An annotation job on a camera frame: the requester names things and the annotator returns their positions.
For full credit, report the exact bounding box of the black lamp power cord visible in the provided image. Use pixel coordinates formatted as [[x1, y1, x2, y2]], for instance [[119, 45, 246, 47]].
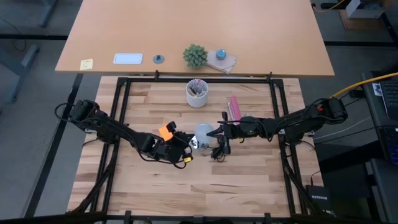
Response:
[[210, 136, 233, 163]]

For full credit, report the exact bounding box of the green succulent plant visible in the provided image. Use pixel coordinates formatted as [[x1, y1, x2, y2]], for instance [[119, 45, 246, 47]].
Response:
[[182, 44, 208, 70]]

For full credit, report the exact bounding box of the black laptop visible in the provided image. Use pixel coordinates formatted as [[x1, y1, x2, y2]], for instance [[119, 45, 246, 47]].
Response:
[[379, 78, 398, 121]]

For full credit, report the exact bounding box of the pink stapler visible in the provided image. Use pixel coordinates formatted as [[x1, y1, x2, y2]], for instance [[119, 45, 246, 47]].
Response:
[[229, 95, 243, 126]]

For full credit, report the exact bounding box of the orange sticky note pad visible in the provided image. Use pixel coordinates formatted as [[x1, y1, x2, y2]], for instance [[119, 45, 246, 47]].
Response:
[[158, 124, 174, 142]]

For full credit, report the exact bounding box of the yellow sticky note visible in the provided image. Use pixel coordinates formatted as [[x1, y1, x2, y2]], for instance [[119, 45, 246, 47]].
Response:
[[80, 58, 94, 71]]

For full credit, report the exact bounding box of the yellow cable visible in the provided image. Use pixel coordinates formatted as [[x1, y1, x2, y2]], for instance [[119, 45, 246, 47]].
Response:
[[312, 0, 346, 14], [329, 72, 398, 100]]

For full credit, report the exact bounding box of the black Netgear router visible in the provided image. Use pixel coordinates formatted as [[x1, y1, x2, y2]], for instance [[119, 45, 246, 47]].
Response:
[[305, 184, 331, 213]]

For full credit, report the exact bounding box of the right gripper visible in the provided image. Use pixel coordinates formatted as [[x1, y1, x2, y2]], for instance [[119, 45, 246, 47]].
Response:
[[206, 111, 261, 156]]

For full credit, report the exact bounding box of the light wooden desk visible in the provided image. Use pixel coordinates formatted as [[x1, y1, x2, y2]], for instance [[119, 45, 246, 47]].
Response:
[[55, 0, 336, 78]]

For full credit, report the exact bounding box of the white reflector lightbulb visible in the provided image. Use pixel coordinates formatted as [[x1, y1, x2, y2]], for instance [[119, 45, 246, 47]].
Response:
[[194, 123, 216, 152]]

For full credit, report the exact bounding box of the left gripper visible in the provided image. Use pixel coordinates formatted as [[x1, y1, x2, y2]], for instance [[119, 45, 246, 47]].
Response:
[[144, 131, 195, 165]]

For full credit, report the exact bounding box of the brown cardboard box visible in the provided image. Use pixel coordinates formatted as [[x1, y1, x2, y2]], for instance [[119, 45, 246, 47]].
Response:
[[338, 8, 391, 32]]

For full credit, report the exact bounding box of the grey box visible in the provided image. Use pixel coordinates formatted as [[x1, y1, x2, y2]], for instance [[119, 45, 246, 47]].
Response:
[[345, 0, 386, 19]]

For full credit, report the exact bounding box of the white rectangular tray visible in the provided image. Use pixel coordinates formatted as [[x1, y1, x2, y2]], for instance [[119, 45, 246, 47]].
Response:
[[113, 53, 144, 65]]

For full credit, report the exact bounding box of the grey metal desk leg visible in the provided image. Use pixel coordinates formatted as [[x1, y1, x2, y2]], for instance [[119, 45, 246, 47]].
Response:
[[0, 44, 40, 105], [39, 0, 59, 28]]

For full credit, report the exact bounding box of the white textured pen cup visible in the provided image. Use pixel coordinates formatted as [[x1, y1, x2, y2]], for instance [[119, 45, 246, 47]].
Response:
[[185, 78, 210, 109]]

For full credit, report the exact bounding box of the black aluminium table frame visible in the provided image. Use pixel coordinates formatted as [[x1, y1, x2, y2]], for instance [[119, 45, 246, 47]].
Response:
[[67, 70, 335, 224]]

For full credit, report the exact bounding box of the black electronics case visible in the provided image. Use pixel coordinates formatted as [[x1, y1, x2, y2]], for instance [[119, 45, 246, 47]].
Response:
[[376, 124, 398, 166]]

